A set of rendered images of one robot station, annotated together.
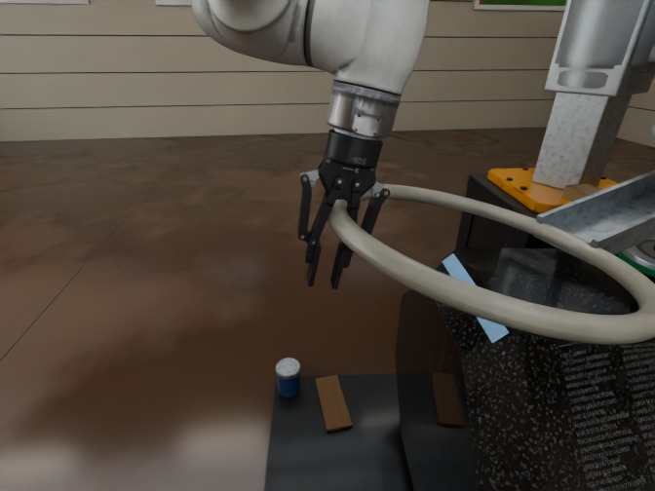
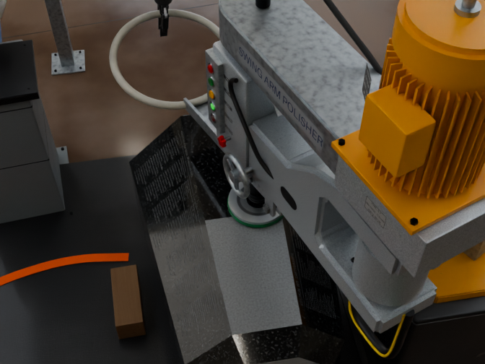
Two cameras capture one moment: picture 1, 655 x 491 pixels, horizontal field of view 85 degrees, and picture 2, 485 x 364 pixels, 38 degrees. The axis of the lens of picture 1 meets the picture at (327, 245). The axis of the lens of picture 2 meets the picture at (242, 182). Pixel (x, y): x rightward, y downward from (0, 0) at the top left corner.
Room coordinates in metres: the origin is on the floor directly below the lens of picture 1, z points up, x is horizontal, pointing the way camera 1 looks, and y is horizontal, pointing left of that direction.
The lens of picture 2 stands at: (0.51, -2.40, 2.83)
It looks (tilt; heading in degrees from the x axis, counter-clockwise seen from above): 50 degrees down; 83
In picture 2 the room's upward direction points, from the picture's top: straight up
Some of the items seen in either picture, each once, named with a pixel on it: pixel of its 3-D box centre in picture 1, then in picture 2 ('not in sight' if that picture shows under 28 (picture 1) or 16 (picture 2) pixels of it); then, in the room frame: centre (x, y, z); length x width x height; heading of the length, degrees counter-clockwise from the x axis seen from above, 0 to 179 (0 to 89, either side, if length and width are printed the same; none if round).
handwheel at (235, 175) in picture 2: not in sight; (245, 171); (0.70, -1.01, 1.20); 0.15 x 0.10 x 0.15; 113
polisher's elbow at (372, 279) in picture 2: not in sight; (392, 256); (1.02, -1.46, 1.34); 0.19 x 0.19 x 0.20
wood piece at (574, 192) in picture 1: (595, 199); not in sight; (1.26, -1.00, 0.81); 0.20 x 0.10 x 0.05; 10
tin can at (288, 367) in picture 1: (288, 377); not in sight; (1.07, 0.16, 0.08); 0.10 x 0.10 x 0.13
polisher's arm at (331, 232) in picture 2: not in sight; (328, 196); (0.91, -1.22, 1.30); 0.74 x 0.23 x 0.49; 113
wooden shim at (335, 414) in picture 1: (332, 401); not in sight; (1.00, -0.02, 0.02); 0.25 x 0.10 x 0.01; 12
